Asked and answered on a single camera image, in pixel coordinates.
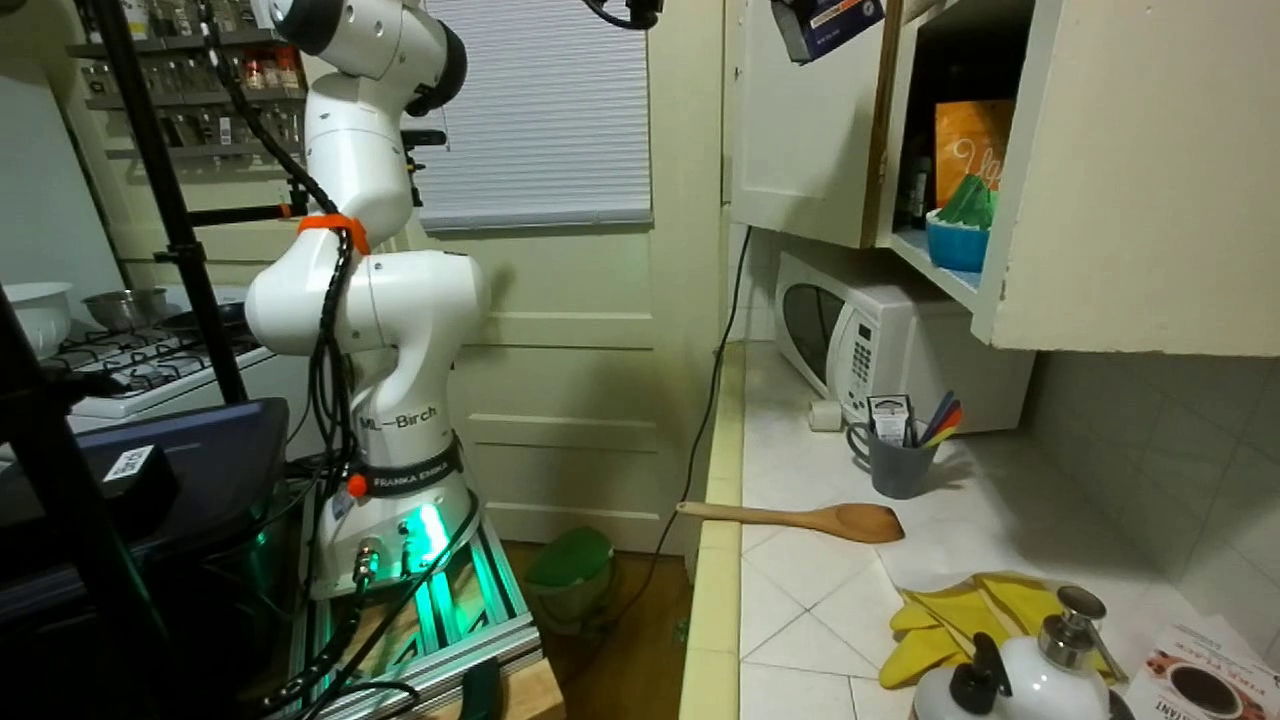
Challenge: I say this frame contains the blue and white packet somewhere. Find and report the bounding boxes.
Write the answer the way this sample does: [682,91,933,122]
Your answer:
[769,0,888,67]

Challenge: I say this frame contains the closed cream cabinet door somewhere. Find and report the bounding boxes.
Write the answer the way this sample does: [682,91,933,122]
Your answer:
[725,0,890,254]

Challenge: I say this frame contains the open cream cabinet door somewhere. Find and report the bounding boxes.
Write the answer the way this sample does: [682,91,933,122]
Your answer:
[971,0,1280,362]

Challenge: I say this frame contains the cream panel door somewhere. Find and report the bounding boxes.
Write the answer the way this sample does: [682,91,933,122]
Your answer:
[330,0,733,551]

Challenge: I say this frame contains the small white container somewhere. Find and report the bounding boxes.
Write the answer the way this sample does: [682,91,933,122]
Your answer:
[805,395,850,438]

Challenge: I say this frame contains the green bucket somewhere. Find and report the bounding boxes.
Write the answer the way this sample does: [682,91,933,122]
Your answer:
[519,525,618,637]

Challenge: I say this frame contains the white window blind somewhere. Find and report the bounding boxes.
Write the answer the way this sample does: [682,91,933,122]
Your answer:
[413,0,654,236]

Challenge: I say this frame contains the wooden spoon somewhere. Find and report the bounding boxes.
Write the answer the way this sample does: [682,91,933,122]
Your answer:
[673,498,909,550]

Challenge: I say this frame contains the white microwave oven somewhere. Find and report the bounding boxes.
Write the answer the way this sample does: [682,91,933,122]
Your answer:
[770,250,1040,438]

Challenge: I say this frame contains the grey utensil mug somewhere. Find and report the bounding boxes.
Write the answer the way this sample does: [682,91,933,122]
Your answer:
[845,420,942,500]

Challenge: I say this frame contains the dark blue pen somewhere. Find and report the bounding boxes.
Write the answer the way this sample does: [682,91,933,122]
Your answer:
[914,389,958,438]

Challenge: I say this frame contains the orange pen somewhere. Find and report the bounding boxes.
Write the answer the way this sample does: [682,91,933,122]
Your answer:
[921,404,968,452]

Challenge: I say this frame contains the blue bowl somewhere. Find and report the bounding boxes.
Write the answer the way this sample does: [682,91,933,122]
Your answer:
[924,208,992,277]

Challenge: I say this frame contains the green cloth item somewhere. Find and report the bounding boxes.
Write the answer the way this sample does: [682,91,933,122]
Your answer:
[937,172,999,231]

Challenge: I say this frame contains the orange box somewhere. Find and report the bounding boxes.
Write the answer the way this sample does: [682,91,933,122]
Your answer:
[933,96,1016,211]

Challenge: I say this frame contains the yellow rubber glove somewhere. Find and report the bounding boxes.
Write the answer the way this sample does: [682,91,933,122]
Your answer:
[875,591,982,693]
[933,571,1131,684]

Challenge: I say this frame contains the gas stove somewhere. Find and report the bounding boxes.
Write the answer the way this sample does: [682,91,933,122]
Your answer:
[34,298,314,438]

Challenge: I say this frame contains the black box white label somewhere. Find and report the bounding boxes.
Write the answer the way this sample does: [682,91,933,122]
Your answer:
[94,445,185,536]

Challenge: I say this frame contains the small grey pot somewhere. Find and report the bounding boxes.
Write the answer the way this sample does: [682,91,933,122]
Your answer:
[82,286,145,337]

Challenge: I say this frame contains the spice rack shelf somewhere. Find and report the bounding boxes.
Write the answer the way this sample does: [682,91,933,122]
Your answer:
[62,0,314,186]

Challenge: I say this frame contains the white pot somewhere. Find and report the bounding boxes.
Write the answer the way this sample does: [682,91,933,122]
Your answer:
[0,277,82,357]

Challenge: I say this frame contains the magazine with coffee cup print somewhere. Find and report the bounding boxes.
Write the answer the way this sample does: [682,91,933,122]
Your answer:
[1131,615,1280,720]

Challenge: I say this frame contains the black power cable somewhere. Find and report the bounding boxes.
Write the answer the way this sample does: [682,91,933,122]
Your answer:
[624,225,755,634]

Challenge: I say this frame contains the white handled scissors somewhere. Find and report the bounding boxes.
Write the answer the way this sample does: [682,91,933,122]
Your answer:
[867,394,921,452]

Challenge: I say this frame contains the black stereo camera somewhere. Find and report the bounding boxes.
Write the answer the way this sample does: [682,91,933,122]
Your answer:
[395,125,450,211]

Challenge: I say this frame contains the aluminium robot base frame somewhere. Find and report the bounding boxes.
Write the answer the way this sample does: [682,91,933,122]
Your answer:
[264,512,550,720]

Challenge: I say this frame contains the cream wall cabinet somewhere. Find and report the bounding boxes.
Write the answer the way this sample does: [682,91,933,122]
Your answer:
[870,0,1036,315]

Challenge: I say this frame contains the black camera stand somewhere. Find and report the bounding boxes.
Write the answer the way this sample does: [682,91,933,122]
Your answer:
[74,0,334,404]

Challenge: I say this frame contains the black frame beam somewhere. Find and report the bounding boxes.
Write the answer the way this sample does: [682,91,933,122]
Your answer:
[0,294,185,720]

